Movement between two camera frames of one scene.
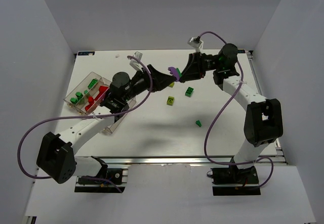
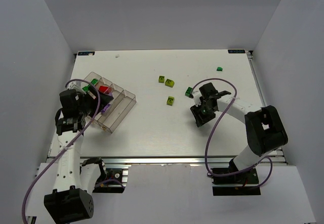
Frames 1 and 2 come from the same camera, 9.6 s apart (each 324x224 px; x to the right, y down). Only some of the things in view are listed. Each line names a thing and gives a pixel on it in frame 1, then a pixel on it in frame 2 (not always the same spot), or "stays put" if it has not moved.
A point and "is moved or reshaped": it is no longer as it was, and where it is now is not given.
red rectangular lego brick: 102,89 stays put
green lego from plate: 179,73 → 85,88
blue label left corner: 86,53 stays put
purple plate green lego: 173,71 is moved or reshaped
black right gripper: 196,65 → 197,106
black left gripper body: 151,78 → 94,98
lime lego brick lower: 170,100 stays put
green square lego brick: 189,91 stays put
